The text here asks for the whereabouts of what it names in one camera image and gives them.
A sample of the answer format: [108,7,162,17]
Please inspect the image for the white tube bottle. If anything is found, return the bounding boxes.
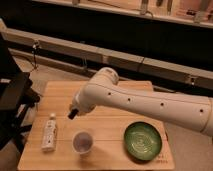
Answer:
[41,113,57,152]

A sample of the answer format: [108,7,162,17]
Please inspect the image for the black chair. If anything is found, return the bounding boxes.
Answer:
[0,33,40,153]

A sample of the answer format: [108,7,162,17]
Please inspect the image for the green ceramic plate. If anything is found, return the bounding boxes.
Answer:
[123,121,162,161]

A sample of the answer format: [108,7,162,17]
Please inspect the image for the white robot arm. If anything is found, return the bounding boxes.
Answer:
[68,67,213,137]

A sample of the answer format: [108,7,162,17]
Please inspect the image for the black cable left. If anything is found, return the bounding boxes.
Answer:
[21,40,40,74]

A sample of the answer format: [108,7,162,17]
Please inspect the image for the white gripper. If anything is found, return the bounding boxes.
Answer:
[68,93,96,119]

